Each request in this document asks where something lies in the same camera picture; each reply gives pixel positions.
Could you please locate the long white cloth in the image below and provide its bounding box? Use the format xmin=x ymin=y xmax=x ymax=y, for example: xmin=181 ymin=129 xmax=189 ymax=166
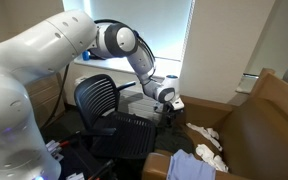
xmin=185 ymin=122 xmax=224 ymax=152

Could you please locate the small side shelf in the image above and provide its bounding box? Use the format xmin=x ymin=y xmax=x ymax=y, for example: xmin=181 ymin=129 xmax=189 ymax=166
xmin=236 ymin=73 xmax=260 ymax=95

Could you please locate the brown leather armchair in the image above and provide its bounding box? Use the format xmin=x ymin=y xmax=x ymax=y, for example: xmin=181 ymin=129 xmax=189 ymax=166
xmin=142 ymin=68 xmax=288 ymax=180

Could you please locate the white plug cluster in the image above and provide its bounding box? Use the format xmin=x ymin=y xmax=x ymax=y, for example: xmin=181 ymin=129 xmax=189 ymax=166
xmin=45 ymin=139 xmax=65 ymax=163

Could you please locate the black mesh office chair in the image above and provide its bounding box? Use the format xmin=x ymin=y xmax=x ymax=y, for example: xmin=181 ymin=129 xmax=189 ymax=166
xmin=73 ymin=73 xmax=158 ymax=161

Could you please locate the wooden dresser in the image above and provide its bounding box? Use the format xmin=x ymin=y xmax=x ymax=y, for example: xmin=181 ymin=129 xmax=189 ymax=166
xmin=24 ymin=71 xmax=66 ymax=130

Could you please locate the red handled tool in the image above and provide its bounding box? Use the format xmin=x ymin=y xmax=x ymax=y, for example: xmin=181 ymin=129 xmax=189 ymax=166
xmin=58 ymin=138 xmax=78 ymax=148

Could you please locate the light blue cloth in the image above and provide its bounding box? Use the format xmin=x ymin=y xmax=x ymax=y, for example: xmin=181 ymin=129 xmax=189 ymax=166
xmin=166 ymin=148 xmax=217 ymax=180

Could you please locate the small white box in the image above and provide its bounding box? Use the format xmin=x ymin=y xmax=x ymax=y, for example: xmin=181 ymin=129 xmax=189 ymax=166
xmin=66 ymin=172 xmax=85 ymax=180

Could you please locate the crumpled white cloth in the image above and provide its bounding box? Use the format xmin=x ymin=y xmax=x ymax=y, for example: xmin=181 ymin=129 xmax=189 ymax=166
xmin=195 ymin=143 xmax=229 ymax=173

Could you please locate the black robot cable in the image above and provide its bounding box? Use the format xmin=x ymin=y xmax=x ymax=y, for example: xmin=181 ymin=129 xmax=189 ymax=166
xmin=42 ymin=63 xmax=70 ymax=130

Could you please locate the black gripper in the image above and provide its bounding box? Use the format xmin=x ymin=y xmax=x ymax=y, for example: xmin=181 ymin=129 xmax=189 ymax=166
xmin=162 ymin=105 xmax=182 ymax=124

